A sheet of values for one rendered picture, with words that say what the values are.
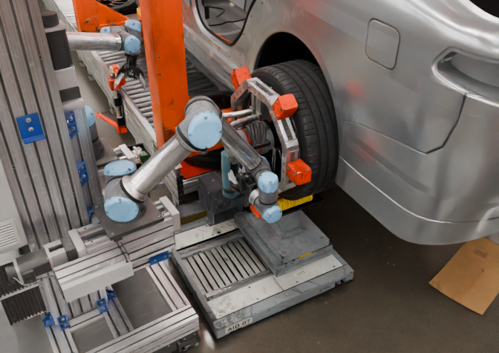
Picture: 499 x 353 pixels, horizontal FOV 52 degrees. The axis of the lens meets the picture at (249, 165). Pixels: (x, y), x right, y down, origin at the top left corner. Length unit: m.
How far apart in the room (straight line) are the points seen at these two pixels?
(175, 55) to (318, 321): 1.53
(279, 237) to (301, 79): 0.94
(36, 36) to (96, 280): 0.89
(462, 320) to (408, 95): 1.45
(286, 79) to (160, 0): 0.70
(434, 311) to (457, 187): 1.17
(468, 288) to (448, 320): 0.27
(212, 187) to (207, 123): 1.22
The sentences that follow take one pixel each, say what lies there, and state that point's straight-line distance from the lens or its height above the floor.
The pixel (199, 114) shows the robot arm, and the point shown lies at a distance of 1.71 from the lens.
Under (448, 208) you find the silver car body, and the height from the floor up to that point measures 0.98.
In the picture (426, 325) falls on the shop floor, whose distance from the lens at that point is 2.87.
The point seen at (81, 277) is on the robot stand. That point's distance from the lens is 2.04.
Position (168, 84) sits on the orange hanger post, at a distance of 2.69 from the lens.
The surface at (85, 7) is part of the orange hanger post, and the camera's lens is 4.50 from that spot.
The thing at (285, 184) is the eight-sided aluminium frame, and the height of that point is 0.77.
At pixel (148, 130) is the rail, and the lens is 3.50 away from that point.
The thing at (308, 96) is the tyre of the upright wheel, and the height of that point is 1.13.
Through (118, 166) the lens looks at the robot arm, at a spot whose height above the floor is 1.05.
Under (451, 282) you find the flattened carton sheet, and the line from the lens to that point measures 3.10.
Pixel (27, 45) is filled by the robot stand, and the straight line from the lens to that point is 1.86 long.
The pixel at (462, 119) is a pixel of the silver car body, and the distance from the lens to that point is 1.77.
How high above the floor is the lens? 2.15
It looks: 35 degrees down
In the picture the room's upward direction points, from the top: straight up
